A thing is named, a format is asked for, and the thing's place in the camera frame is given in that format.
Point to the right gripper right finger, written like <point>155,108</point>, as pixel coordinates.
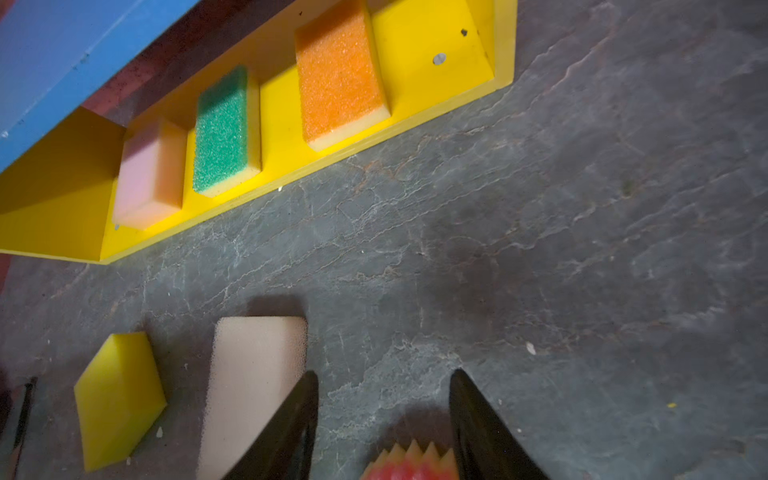
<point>484,447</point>

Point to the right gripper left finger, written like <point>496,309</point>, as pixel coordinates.
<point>284,448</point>

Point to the small yellow square sponge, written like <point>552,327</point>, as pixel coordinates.
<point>118,398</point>

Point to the green sponge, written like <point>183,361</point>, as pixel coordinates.
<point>227,134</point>

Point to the orange sponge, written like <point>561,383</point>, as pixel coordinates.
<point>340,84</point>

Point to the yellow shelf pink blue boards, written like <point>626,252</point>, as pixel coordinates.
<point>57,199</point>

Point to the round pink smiley sponge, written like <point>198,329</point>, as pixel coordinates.
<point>412,463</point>

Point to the beige white sponge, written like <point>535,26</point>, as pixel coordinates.
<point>255,363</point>

